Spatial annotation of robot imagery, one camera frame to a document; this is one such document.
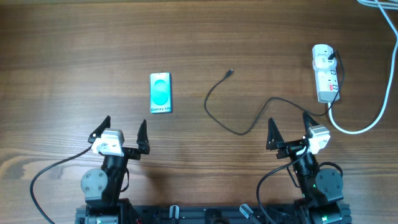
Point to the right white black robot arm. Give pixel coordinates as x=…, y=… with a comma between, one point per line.
x=321, y=184

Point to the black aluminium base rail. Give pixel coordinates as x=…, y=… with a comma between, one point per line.
x=271, y=213

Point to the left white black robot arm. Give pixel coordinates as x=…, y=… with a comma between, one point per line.
x=102, y=187

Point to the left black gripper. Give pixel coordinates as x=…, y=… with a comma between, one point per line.
x=134, y=153

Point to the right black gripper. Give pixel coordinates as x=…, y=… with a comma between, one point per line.
x=275, y=141

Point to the turquoise Samsung Galaxy smartphone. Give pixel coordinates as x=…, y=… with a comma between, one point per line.
x=160, y=93

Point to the white USB charger plug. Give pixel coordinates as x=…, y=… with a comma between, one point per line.
x=323, y=63

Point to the white power strip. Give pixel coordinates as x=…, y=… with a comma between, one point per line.
x=326, y=81

